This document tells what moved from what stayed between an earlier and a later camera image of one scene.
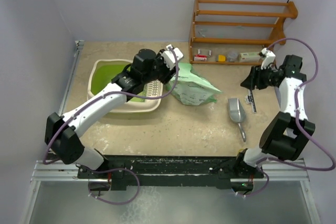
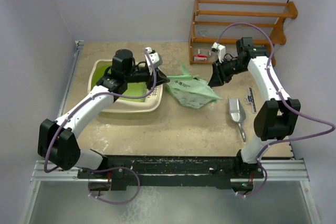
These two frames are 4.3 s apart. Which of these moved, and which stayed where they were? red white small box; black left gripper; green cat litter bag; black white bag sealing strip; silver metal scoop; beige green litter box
Moved: green cat litter bag; black left gripper
Stayed: silver metal scoop; red white small box; black white bag sealing strip; beige green litter box
